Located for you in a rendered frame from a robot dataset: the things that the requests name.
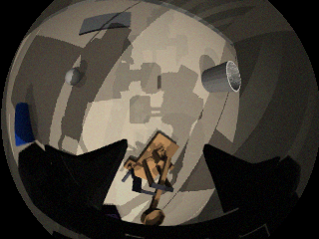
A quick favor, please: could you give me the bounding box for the blue cup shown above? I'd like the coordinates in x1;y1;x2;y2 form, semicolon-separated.
15;103;35;146

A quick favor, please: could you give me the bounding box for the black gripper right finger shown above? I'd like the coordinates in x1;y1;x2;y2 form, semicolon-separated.
203;143;280;214

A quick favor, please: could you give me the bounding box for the dark grey cup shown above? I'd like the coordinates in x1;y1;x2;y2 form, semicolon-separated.
200;61;240;93

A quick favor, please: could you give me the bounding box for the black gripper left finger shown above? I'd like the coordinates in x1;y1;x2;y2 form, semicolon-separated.
44;138;128;210

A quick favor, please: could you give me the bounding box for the grey ball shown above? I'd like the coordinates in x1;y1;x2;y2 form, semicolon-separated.
65;68;81;86

